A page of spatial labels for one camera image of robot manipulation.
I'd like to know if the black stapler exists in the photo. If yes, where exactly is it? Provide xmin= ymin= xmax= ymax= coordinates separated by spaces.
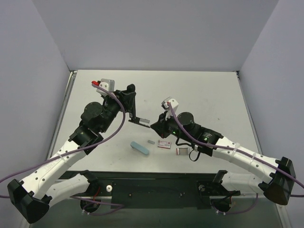
xmin=129 ymin=112 xmax=150 ymax=128

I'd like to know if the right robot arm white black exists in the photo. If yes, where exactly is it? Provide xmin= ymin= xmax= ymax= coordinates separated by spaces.
xmin=151 ymin=112 xmax=295 ymax=205

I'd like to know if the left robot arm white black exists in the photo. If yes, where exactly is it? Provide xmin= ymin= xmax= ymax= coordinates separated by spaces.
xmin=7 ymin=81 xmax=136 ymax=224

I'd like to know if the red white staple box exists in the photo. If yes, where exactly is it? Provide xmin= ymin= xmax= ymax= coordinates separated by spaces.
xmin=158 ymin=140 xmax=171 ymax=149

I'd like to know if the open staple box tray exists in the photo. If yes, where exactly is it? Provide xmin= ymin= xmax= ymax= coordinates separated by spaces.
xmin=176 ymin=148 xmax=190 ymax=156

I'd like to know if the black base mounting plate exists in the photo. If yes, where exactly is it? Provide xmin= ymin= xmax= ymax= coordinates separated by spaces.
xmin=58 ymin=170 xmax=243 ymax=211

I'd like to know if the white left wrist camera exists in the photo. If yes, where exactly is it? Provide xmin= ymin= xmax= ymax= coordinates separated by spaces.
xmin=91 ymin=78 xmax=115 ymax=96

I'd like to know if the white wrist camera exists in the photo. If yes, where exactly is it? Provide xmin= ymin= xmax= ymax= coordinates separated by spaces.
xmin=91 ymin=78 xmax=115 ymax=96
xmin=161 ymin=96 xmax=179 ymax=120

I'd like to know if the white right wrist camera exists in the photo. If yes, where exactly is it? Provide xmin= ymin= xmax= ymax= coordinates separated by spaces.
xmin=161 ymin=96 xmax=179 ymax=120

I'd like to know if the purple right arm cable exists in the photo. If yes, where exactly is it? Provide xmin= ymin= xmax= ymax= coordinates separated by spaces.
xmin=167 ymin=102 xmax=304 ymax=198

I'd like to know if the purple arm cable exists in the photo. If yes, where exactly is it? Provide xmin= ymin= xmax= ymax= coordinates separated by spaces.
xmin=167 ymin=102 xmax=304 ymax=198
xmin=0 ymin=85 xmax=126 ymax=199

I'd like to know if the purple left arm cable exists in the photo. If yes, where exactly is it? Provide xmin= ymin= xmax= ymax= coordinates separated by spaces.
xmin=0 ymin=85 xmax=126 ymax=199

